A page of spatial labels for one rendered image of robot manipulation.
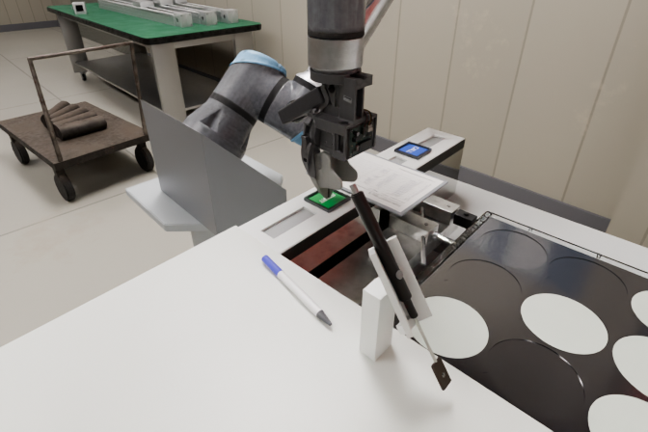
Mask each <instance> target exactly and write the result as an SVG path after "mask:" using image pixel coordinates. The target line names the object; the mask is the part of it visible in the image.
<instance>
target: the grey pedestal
mask: <svg viewBox="0 0 648 432"><path fill-rule="evenodd" d="M242 161H244V162H245V163H247V164H248V165H250V166H251V167H253V168H254V169H256V170H257V171H259V172H260V173H262V174H263V175H265V176H267V177H268V178H270V179H271V180H273V181H274V182H276V183H277V184H279V185H280V186H282V184H283V175H281V174H279V173H277V172H275V171H274V170H272V169H270V168H268V167H266V166H264V165H262V164H260V163H259V162H257V161H255V160H254V159H252V158H250V157H248V156H247V155H244V156H243V158H242ZM125 191H126V195H127V196H128V197H129V198H130V199H131V200H132V201H134V202H135V203H136V204H137V205H138V206H139V207H141V208H142V209H143V210H144V211H145V212H146V213H147V215H148V216H149V217H150V218H151V219H152V220H154V221H155V222H156V223H157V224H158V225H159V226H160V227H161V228H162V229H163V230H164V231H191V235H192V240H193V245H194V247H195V246H197V245H199V244H201V243H203V242H204V241H206V240H208V239H210V238H212V237H214V236H216V235H215V234H214V233H212V232H211V231H210V230H209V229H207V228H206V227H205V226H204V225H203V224H201V223H200V222H199V221H198V220H197V219H195V218H194V217H193V216H192V215H190V214H189V213H188V212H187V211H186V210H184V209H183V208H182V207H181V206H180V205H178V204H177V203H176V202H175V201H173V200H172V199H171V198H170V197H169V196H167V195H166V194H165V193H164V192H163V191H161V188H160V184H159V180H158V178H155V179H152V180H149V181H146V182H143V183H140V184H138V185H135V186H132V187H129V188H126V189H125Z"/></svg>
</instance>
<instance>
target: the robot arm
mask: <svg viewBox="0 0 648 432"><path fill-rule="evenodd" d="M392 1H393V0H307V9H308V65H309V67H308V69H307V70H306V71H305V72H301V73H297V74H296V75H295V77H294V79H293V80H292V81H291V80H289V79H287V78H286V70H285V68H284V67H283V66H282V65H281V64H278V62H277V61H275V60H274V59H272V58H270V57H269V56H267V55H264V54H262V53H260V52H257V51H254V50H244V51H241V52H240V53H239V54H238V55H237V57H236V58H235V59H234V61H233V62H231V63H230V64H229V68H228V70H227V71H226V73H225V74H224V76H223V78H222V79H221V81H220V82H219V84H218V85H217V87H216V88H215V90H214V91H213V93H212V94H211V96H210V97H209V99H208V100H207V102H206V103H204V104H203V105H202V106H200V107H199V108H198V109H197V110H195V111H194V112H193V113H192V114H190V115H189V116H188V117H187V118H186V119H185V120H184V122H183V123H184V124H186V125H188V126H190V127H191V128H193V129H195V130H197V131H199V132H200V133H201V134H203V135H204V136H206V137H207V138H209V139H210V140H212V141H213V142H215V143H216V144H218V145H219V146H221V147H222V148H224V149H226V150H227V151H229V152H230V153H232V154H233V155H235V156H236V157H238V158H239V159H241V160H242V158H243V156H244V155H245V152H246V148H247V145H248V141H249V137H250V134H251V130H252V129H253V127H254V125H255V124H256V122H257V121H261V122H263V123H264V124H266V125H268V126H269V127H271V128H272V129H274V130H276V131H277V132H279V133H280V134H282V135H284V136H285V137H286V138H287V139H289V140H291V142H294V143H296V144H297V145H299V146H301V157H302V161H303V164H304V166H305V168H306V171H307V173H308V175H309V176H310V179H311V181H312V183H313V185H314V186H315V188H316V189H317V191H318V192H319V193H320V195H321V196H323V197H324V198H325V199H328V198H330V197H331V195H332V193H333V191H334V189H335V190H340V189H342V182H343V181H348V182H354V181H356V180H357V178H358V172H357V171H356V170H355V169H354V168H353V167H352V166H351V165H350V163H349V162H348V159H350V158H352V157H354V156H356V155H358V154H360V153H362V152H364V151H366V150H368V149H371V148H372V147H374V148H375V141H376V127H377V114H376V113H372V112H370V111H368V110H366V109H364V100H365V87H367V86H370V85H372V77H373V74H369V73H364V72H362V68H361V66H362V65H363V61H364V48H365V46H366V45H367V43H368V41H369V40H370V38H371V36H372V35H373V33H374V31H375V30H376V28H377V27H378V25H379V23H380V22H381V20H382V18H383V17H384V15H385V13H386V12H387V10H388V8H389V7H390V5H391V4H392ZM372 134H373V137H372ZM320 149H323V150H324V151H321V152H320Z"/></svg>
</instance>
